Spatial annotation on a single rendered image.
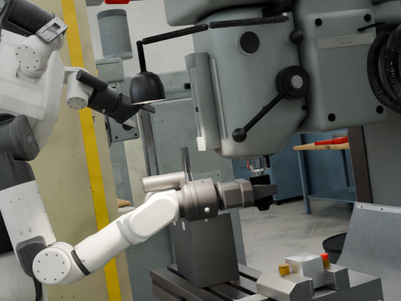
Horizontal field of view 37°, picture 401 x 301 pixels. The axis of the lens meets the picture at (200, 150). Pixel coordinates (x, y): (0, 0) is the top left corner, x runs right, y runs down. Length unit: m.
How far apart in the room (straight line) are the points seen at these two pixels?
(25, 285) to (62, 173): 1.26
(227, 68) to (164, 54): 9.71
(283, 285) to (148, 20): 9.91
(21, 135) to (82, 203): 1.69
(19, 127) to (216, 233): 0.61
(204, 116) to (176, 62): 9.73
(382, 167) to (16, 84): 0.92
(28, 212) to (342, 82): 0.73
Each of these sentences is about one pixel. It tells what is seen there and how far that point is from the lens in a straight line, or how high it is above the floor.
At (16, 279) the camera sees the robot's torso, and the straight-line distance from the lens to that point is 1.75.
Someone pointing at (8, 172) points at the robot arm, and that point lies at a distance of 1.32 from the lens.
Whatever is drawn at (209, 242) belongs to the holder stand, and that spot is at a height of 1.08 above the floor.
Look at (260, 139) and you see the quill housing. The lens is 1.26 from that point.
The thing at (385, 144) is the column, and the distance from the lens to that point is 1.57.
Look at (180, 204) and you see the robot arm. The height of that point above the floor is 1.23.
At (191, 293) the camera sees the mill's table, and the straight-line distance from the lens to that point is 1.60.
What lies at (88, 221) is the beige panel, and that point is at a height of 0.99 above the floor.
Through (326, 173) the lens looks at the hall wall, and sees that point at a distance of 8.67.
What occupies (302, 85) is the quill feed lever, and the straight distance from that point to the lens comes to 1.27.
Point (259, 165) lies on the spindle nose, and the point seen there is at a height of 1.29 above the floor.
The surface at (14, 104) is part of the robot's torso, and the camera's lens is 1.41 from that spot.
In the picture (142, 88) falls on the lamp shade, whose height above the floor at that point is 1.49.
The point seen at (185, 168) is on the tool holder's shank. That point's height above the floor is 1.27.
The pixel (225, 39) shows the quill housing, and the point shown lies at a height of 1.56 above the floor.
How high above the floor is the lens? 1.41
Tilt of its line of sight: 3 degrees down
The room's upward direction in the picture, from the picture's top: 9 degrees counter-clockwise
